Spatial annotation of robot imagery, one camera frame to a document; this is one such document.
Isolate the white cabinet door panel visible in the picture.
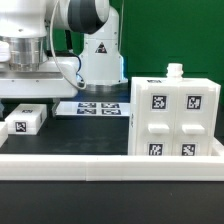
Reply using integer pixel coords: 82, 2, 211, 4
172, 82, 214, 156
136, 83, 177, 156

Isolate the white marker base sheet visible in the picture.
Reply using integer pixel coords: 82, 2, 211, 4
56, 101, 130, 117

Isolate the small white box part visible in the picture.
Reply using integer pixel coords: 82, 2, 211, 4
5, 104, 47, 135

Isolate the white L-shaped frame fence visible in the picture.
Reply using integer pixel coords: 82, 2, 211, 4
0, 140, 224, 181

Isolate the white cabinet body box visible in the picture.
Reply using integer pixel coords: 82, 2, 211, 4
128, 63, 221, 156

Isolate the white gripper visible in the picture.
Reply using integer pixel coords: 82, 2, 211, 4
0, 58, 78, 121

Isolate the white block at left edge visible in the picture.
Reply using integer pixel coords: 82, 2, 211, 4
0, 122, 8, 148

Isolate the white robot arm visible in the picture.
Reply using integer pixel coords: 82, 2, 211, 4
0, 0, 127, 116

